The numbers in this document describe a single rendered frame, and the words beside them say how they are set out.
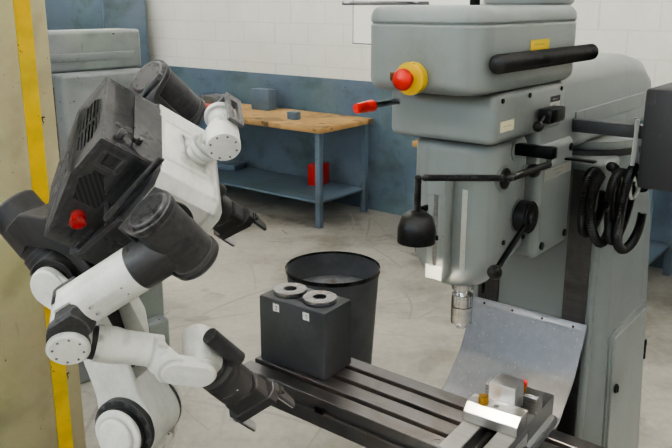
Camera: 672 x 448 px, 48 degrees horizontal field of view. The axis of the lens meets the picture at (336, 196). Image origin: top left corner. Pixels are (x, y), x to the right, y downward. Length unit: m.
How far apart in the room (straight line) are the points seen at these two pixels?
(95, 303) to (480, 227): 0.75
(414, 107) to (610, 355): 0.92
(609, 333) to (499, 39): 0.96
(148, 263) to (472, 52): 0.68
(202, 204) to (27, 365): 1.73
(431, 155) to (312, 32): 5.82
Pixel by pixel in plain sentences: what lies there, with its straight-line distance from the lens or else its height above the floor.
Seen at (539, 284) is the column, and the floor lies 1.18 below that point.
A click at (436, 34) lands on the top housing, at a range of 1.38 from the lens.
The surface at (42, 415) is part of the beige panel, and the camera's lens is 3.19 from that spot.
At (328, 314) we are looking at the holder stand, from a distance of 1.94.
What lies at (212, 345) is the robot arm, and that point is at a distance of 1.54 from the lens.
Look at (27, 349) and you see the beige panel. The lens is 3.06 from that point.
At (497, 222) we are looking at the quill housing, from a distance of 1.58.
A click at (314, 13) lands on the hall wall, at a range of 7.32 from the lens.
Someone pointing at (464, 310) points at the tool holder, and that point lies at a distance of 1.71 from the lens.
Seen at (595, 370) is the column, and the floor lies 0.98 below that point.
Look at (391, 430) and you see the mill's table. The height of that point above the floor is 0.94.
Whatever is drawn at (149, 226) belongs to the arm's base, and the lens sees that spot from 1.31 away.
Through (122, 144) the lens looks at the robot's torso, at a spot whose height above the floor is 1.65.
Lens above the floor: 1.89
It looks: 14 degrees down
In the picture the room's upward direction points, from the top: straight up
